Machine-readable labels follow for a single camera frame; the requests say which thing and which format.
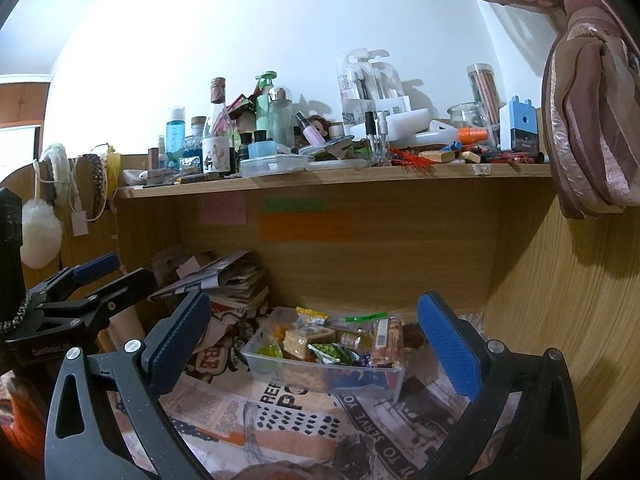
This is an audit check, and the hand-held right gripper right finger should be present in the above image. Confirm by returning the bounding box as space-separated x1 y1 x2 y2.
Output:
416 291 584 480

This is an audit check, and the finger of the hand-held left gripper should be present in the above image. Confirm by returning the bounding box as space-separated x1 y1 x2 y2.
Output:
37 268 157 328
27 253 122 311

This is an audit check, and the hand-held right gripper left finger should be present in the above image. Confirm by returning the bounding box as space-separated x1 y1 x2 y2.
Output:
44 289 213 480

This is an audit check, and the clear plastic container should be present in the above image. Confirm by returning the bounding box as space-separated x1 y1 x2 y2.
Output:
241 306 407 402

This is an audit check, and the red lettered paper bag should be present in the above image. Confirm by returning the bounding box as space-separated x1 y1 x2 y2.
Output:
190 305 262 377

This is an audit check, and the peanut bar packet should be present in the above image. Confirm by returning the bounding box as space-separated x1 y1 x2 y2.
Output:
369 315 405 369

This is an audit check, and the white fluffy pom-pom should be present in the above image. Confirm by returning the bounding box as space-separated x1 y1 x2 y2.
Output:
20 198 64 269

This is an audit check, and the pile of magazines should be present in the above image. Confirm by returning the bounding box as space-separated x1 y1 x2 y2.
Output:
149 249 272 322

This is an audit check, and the patterned headband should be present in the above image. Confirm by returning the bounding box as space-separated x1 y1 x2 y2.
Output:
75 153 109 222

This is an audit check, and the green zip clear bag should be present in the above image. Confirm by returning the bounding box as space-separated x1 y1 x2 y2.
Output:
344 312 392 325

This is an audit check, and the white fluffy earmuff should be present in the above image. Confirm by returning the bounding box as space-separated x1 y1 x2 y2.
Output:
39 143 77 207

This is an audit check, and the wooden desk shelf unit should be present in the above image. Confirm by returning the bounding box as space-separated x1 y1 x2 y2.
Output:
0 152 640 480

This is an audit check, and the green pea packet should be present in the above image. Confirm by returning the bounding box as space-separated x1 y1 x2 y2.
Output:
307 342 359 365

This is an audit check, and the pink sticky note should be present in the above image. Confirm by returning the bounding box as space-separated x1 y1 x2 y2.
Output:
199 193 248 225

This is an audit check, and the tan biscuit packet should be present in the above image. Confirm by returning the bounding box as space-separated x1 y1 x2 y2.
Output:
283 326 336 359

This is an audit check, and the yellow snack packet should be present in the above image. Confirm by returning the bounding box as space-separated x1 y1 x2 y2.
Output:
294 306 330 327

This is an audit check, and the blue glass jar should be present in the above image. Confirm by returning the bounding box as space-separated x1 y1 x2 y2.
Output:
182 116 207 172

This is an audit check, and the newspaper print tablecloth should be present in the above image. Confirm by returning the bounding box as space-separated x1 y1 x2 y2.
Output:
112 310 523 480

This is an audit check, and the blue liquid bottle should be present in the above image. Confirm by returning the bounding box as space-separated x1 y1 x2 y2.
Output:
166 106 187 171

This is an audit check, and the clear bottle white label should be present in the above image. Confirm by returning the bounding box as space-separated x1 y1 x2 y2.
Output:
202 77 235 177

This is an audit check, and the orange sticky note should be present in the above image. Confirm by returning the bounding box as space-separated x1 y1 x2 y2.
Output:
258 212 353 242

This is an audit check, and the green sticky note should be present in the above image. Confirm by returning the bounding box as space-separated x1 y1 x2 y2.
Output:
262 197 330 213

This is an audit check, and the clear lidded plastic box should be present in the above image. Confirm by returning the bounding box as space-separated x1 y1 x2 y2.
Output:
239 154 315 178

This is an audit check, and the red tasselled item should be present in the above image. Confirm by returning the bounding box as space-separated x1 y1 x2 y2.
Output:
389 147 434 169

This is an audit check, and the white bottle orange cap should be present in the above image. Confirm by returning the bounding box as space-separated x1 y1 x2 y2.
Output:
414 127 492 149

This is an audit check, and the clear spray vial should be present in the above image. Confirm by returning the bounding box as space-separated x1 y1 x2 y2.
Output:
376 112 391 164

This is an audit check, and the clear bottle silver cap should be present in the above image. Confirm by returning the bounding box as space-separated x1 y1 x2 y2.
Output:
268 86 295 149

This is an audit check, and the green pump bottle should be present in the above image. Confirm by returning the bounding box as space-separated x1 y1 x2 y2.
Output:
254 70 277 134

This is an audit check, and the black cap spray vial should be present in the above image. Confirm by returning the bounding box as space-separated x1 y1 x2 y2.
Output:
363 111 377 162

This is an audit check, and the empty glass jar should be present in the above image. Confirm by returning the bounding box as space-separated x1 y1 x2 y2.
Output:
446 102 497 149

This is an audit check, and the white flat box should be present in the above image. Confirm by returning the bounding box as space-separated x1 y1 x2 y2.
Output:
349 108 434 139

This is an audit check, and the blue pencil sharpener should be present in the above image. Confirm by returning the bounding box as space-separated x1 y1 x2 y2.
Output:
498 95 539 153

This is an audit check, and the pink cosmetic bottle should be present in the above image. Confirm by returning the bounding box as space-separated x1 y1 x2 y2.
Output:
295 111 327 147

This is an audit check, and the glass jar of pencils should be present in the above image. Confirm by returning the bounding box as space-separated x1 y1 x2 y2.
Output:
467 63 501 127

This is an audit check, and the small brush blister pack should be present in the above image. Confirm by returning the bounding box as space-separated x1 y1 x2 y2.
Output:
372 62 412 114

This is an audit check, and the brown curtain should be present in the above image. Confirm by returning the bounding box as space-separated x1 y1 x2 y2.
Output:
431 0 640 221

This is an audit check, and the large brush blister pack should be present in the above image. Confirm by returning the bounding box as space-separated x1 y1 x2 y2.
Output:
335 48 392 127

